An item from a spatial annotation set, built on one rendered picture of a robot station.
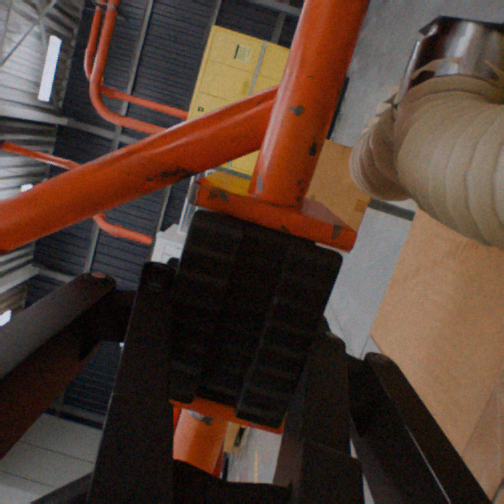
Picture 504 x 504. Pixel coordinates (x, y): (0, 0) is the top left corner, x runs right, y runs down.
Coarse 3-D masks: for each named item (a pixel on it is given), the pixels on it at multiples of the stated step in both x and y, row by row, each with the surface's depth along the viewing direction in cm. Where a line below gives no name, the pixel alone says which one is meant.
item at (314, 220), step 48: (192, 192) 14; (240, 192) 14; (192, 240) 13; (240, 240) 13; (288, 240) 14; (336, 240) 14; (192, 288) 14; (240, 288) 14; (288, 288) 13; (192, 336) 14; (240, 336) 15; (288, 336) 14; (192, 384) 14; (240, 384) 15; (288, 384) 14
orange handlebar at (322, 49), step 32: (320, 0) 13; (352, 0) 13; (320, 32) 13; (352, 32) 14; (288, 64) 14; (320, 64) 13; (288, 96) 14; (320, 96) 14; (288, 128) 14; (320, 128) 14; (288, 160) 14; (256, 192) 15; (288, 192) 15; (192, 416) 17; (192, 448) 17
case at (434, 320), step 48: (432, 240) 30; (432, 288) 28; (480, 288) 22; (384, 336) 33; (432, 336) 26; (480, 336) 21; (432, 384) 24; (480, 384) 20; (480, 432) 19; (480, 480) 18
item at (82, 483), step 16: (176, 464) 7; (192, 464) 7; (80, 480) 6; (176, 480) 7; (192, 480) 7; (208, 480) 7; (224, 480) 7; (48, 496) 6; (64, 496) 6; (80, 496) 6; (176, 496) 7; (192, 496) 7; (208, 496) 7; (224, 496) 7; (240, 496) 7; (256, 496) 7; (272, 496) 7; (288, 496) 7
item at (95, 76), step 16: (112, 0) 693; (96, 16) 728; (112, 16) 700; (96, 32) 736; (112, 32) 712; (96, 64) 717; (96, 80) 723; (96, 96) 730; (112, 96) 760; (128, 96) 759; (112, 112) 741; (176, 112) 764; (144, 128) 740; (160, 128) 743; (48, 160) 816; (64, 160) 819; (144, 240) 744
